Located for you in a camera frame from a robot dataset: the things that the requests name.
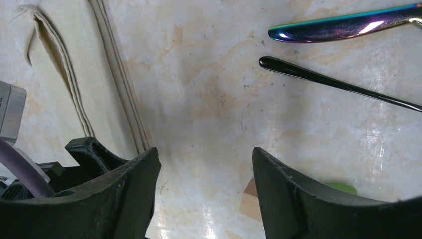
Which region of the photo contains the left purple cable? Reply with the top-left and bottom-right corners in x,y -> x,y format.
0,138 -> 56,199

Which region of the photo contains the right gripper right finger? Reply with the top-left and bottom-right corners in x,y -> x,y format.
252,147 -> 422,239

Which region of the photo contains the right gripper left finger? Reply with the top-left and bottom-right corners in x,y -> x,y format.
0,148 -> 161,239

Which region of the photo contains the black utensil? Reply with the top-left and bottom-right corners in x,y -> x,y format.
258,56 -> 422,112

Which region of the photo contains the beige cloth napkin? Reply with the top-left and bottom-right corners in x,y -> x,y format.
0,0 -> 149,166

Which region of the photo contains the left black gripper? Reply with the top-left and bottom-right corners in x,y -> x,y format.
0,136 -> 128,201

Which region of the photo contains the small cork piece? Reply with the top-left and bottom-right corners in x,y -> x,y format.
239,178 -> 262,222

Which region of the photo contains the iridescent purple utensil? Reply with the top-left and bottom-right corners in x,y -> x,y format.
268,3 -> 422,43

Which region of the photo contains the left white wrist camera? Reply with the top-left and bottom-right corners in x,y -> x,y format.
0,81 -> 27,146

